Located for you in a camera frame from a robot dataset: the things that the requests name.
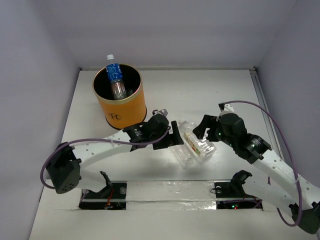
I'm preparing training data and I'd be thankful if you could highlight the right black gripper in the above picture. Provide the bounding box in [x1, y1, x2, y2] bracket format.
[192, 113, 236, 148]

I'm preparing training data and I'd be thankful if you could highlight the clear unlabeled plastic bottle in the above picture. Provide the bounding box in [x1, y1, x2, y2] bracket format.
[170, 119, 201, 169]

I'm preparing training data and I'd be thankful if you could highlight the blue label water bottle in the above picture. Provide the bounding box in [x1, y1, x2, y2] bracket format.
[106, 54, 127, 100]

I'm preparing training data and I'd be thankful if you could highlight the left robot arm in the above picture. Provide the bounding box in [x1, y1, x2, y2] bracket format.
[40, 110, 184, 198]

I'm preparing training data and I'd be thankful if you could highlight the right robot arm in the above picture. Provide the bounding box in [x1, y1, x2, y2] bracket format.
[192, 112, 320, 235]

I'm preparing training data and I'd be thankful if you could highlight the orange cylindrical bin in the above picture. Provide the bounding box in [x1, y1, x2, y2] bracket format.
[92, 64, 147, 130]

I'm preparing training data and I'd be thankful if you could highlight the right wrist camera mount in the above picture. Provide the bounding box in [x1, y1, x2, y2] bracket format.
[218, 102, 235, 117]

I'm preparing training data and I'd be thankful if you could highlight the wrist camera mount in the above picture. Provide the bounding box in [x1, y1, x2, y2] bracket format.
[152, 108, 168, 117]
[218, 102, 235, 117]

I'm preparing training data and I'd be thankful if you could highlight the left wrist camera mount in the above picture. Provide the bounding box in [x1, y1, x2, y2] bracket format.
[152, 108, 168, 117]

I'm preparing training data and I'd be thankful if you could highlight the aluminium rail back edge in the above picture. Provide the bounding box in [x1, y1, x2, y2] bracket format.
[78, 65, 256, 72]

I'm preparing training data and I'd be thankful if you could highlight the aluminium rail edge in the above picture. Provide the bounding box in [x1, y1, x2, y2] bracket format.
[78, 65, 256, 72]
[249, 67, 283, 158]

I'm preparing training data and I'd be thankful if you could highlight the aluminium rail right edge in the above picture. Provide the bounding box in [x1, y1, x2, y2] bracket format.
[249, 67, 283, 158]

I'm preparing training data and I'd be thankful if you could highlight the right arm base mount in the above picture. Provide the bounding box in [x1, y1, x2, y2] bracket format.
[210, 170, 263, 210]

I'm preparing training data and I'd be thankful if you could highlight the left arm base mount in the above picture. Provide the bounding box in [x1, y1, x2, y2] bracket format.
[78, 171, 127, 210]

